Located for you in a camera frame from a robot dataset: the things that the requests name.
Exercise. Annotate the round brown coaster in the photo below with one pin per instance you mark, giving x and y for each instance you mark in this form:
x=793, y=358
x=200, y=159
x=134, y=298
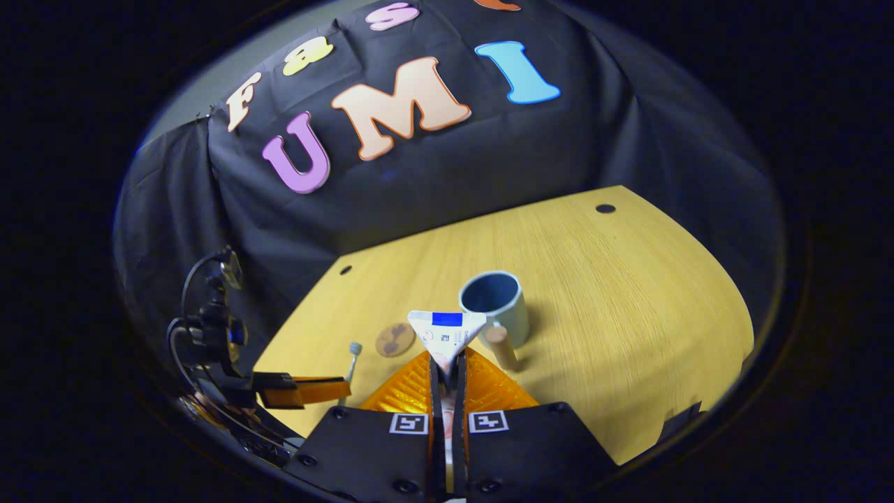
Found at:
x=391, y=342

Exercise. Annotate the wooden desktop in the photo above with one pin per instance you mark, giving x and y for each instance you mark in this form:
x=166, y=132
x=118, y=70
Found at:
x=628, y=293

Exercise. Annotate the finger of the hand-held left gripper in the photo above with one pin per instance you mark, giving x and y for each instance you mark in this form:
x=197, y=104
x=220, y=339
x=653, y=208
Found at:
x=314, y=391

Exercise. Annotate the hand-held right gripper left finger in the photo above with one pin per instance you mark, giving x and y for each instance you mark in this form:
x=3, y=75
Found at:
x=437, y=433

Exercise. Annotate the black backdrop cloth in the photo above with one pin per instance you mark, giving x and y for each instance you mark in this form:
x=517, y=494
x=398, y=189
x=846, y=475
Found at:
x=489, y=168

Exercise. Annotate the pale toothbrush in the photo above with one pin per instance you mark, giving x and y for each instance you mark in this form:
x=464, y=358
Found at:
x=355, y=348

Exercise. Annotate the black desk corner guard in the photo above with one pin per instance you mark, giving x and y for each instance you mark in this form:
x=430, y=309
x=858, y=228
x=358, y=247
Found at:
x=681, y=419

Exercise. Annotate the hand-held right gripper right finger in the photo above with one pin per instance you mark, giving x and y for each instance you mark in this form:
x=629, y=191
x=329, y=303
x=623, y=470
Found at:
x=461, y=433

